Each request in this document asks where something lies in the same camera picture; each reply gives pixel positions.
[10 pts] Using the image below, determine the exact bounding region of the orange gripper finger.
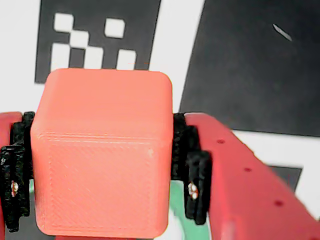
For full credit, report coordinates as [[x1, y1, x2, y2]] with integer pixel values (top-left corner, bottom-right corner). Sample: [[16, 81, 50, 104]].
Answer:
[[172, 112, 320, 240], [0, 111, 36, 240]]

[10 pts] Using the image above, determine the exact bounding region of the orange cube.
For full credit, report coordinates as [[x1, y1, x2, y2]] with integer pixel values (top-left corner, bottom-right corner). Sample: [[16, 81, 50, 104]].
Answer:
[[30, 68, 174, 238]]

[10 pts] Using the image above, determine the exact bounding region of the checkerboard marker board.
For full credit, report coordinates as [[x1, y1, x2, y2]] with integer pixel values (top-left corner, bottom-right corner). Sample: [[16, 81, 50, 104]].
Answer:
[[0, 0, 320, 240]]

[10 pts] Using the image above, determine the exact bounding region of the green ring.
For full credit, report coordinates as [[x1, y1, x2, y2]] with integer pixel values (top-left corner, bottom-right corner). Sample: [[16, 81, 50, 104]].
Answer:
[[28, 178, 212, 240]]

